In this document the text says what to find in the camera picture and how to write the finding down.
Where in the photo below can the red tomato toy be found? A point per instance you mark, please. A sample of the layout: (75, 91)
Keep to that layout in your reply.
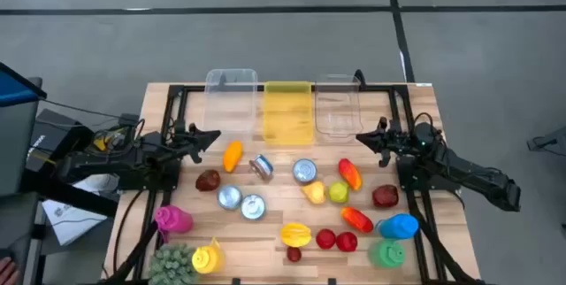
(346, 241)

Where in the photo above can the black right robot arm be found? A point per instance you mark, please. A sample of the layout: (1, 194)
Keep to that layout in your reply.
(477, 174)

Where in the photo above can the green succulent plant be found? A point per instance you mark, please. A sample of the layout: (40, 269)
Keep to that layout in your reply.
(172, 265)

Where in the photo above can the blue squeeze bottle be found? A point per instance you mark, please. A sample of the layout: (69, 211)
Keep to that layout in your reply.
(399, 226)

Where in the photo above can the monitor with blue screen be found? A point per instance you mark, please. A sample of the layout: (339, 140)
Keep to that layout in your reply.
(17, 86)

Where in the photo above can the gray cart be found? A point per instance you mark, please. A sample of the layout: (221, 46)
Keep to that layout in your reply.
(17, 152)

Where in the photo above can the yellow squeeze bottle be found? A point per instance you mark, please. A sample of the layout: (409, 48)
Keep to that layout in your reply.
(207, 259)

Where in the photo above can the pale green cup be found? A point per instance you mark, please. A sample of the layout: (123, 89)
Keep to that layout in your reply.
(287, 117)

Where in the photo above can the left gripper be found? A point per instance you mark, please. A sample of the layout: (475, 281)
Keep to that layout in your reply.
(185, 143)

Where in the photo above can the green squeeze bottle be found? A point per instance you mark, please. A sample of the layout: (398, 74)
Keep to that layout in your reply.
(387, 254)

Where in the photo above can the person's hand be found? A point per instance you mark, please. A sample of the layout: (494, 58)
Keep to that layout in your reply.
(8, 272)

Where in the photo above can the small dark red fruit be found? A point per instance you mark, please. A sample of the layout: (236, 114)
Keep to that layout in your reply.
(294, 254)

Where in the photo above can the white printed paper sheet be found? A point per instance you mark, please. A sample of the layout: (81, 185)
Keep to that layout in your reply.
(73, 223)

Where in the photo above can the black metal table frame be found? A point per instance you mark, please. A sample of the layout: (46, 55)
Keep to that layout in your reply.
(190, 88)

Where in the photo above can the yellow-green toy fruit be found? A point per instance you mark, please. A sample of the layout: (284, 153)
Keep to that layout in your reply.
(338, 192)

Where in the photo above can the pink squeeze bottle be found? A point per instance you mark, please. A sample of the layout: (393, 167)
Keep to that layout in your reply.
(174, 219)

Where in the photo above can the clear plastic bin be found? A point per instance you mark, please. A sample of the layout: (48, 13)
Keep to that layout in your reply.
(338, 112)
(230, 108)

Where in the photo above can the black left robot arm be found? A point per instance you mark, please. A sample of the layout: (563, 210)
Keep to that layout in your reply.
(110, 165)

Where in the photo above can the black box white lettering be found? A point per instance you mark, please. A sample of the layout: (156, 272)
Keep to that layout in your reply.
(48, 139)

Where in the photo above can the dark red-brown toy fruit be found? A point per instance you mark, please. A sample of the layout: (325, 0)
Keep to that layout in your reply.
(385, 196)
(208, 180)

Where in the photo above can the yellow toy starfruit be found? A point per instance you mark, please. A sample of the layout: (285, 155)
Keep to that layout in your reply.
(295, 235)

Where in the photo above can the red toy apple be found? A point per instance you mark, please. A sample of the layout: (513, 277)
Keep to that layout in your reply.
(326, 239)

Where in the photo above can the red-orange toy mango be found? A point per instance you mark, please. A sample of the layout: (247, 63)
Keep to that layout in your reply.
(356, 219)
(350, 173)

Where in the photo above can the black metal beam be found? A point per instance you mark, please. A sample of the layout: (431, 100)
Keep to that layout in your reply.
(66, 192)

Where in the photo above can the silver tin can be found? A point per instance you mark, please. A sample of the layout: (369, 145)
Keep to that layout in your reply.
(253, 207)
(304, 171)
(229, 197)

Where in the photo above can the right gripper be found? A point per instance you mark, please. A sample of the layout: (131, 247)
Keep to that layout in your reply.
(395, 142)

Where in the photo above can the orange toy mango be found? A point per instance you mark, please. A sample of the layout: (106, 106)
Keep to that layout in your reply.
(233, 156)

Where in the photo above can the blue-labelled tin can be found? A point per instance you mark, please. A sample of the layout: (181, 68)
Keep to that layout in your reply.
(261, 166)

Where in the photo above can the yellow toy pear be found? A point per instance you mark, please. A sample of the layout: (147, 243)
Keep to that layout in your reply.
(315, 193)

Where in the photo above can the yellow connector plug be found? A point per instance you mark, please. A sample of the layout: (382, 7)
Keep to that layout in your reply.
(101, 143)

